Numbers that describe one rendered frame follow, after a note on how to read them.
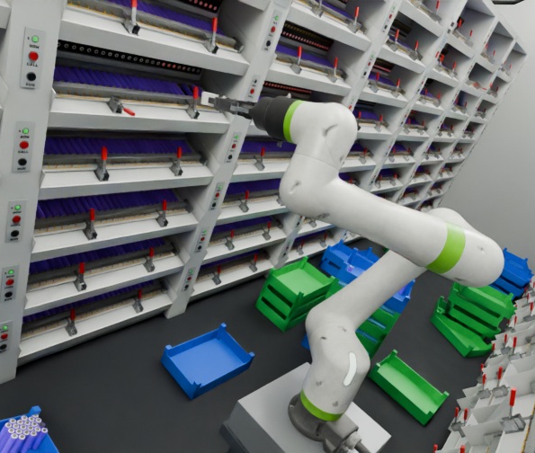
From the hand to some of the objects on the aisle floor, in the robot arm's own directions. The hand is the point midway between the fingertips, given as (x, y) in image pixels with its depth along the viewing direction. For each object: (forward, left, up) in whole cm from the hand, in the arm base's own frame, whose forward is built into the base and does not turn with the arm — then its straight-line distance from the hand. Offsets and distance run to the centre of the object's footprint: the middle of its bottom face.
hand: (212, 100), depth 106 cm
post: (+40, -34, -98) cm, 111 cm away
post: (+31, +35, -101) cm, 111 cm away
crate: (+1, -32, -101) cm, 106 cm away
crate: (-8, +44, -99) cm, 109 cm away
